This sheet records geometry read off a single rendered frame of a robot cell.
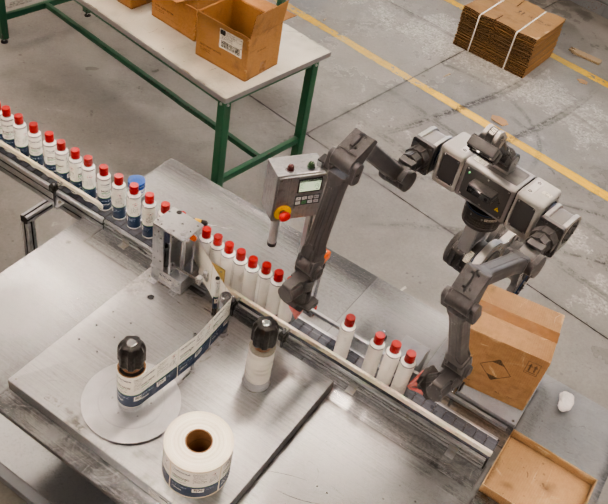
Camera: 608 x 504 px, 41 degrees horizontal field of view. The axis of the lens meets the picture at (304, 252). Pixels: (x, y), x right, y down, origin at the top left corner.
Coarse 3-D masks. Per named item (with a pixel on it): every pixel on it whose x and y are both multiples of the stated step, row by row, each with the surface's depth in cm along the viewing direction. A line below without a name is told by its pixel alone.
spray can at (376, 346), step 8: (376, 336) 259; (384, 336) 259; (376, 344) 260; (384, 344) 262; (368, 352) 264; (376, 352) 262; (368, 360) 266; (376, 360) 265; (368, 368) 268; (376, 368) 269
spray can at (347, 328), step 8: (344, 320) 267; (352, 320) 262; (344, 328) 264; (352, 328) 265; (344, 336) 266; (352, 336) 267; (336, 344) 271; (344, 344) 269; (336, 352) 273; (344, 352) 272
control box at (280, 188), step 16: (272, 160) 252; (288, 160) 253; (304, 160) 255; (272, 176) 251; (288, 176) 248; (304, 176) 250; (320, 176) 253; (272, 192) 253; (288, 192) 252; (304, 192) 255; (320, 192) 258; (272, 208) 256; (288, 208) 257; (304, 208) 260
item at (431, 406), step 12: (108, 216) 309; (144, 240) 303; (300, 324) 284; (312, 336) 281; (324, 336) 282; (312, 348) 278; (348, 360) 276; (360, 360) 277; (372, 384) 270; (408, 396) 269; (420, 396) 270; (408, 408) 266; (432, 408) 267; (444, 408) 268; (444, 420) 264; (456, 420) 265; (468, 432) 262; (480, 432) 263; (468, 444) 260; (492, 444) 260
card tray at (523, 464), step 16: (512, 432) 268; (512, 448) 266; (528, 448) 267; (544, 448) 264; (496, 464) 261; (512, 464) 262; (528, 464) 263; (544, 464) 264; (560, 464) 264; (496, 480) 256; (512, 480) 257; (528, 480) 258; (544, 480) 259; (560, 480) 260; (576, 480) 261; (592, 480) 259; (496, 496) 250; (512, 496) 253; (528, 496) 254; (544, 496) 255; (560, 496) 256; (576, 496) 257
